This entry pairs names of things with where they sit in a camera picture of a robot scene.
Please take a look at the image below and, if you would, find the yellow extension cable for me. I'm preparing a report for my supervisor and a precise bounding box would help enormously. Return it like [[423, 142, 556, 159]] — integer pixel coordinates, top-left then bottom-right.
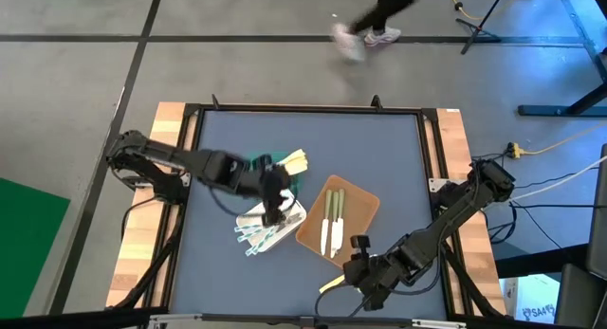
[[506, 121, 607, 160]]

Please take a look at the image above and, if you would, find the light wooden side board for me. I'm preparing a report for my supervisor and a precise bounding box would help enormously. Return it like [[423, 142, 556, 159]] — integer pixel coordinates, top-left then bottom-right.
[[433, 108, 507, 316], [106, 101, 200, 309]]

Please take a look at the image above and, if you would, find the green floor mat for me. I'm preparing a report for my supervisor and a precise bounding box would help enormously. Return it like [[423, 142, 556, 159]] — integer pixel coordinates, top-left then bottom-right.
[[0, 176, 71, 320]]

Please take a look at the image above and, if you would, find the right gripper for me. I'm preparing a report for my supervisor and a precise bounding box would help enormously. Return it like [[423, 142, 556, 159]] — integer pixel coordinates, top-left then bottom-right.
[[343, 233, 404, 313]]

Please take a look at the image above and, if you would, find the white printed box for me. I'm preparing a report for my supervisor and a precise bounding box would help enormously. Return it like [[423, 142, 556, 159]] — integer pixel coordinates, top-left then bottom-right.
[[502, 274, 560, 326]]

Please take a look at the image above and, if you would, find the dark grey office chair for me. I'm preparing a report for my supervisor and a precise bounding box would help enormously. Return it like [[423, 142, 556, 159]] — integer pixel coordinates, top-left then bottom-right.
[[554, 142, 607, 329]]

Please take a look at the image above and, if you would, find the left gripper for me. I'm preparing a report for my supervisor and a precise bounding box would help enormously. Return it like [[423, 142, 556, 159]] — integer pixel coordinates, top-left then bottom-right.
[[246, 153, 293, 228]]

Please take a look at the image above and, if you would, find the black tripod stand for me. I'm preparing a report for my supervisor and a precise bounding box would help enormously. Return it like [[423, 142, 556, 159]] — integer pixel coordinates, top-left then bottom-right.
[[454, 0, 504, 55]]

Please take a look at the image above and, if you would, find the white plastic bin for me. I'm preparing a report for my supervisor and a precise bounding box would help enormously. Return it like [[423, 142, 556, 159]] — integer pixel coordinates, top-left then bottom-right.
[[235, 189, 308, 254]]

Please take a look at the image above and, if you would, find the green plastic bin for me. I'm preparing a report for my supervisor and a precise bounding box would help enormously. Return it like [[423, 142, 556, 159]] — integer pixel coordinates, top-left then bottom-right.
[[246, 151, 304, 197]]

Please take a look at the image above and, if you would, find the person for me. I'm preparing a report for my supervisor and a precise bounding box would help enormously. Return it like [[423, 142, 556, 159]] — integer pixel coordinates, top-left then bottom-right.
[[330, 0, 419, 64]]

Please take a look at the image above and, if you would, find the pale green-handled table knife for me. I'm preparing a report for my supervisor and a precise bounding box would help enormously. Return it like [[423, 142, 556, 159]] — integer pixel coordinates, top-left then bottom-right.
[[320, 189, 334, 257], [334, 188, 346, 253], [329, 191, 340, 260]]

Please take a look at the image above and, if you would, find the silver aluminium rail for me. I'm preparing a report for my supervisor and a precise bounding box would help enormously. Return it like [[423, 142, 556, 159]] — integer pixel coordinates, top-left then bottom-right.
[[149, 312, 469, 329]]

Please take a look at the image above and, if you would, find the orange translucent plastic tray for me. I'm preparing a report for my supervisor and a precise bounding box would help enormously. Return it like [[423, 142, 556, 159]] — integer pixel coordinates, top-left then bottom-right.
[[294, 174, 381, 269]]

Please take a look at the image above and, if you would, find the yellow floor cable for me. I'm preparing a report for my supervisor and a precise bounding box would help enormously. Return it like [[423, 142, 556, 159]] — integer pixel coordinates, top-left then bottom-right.
[[440, 0, 528, 22]]

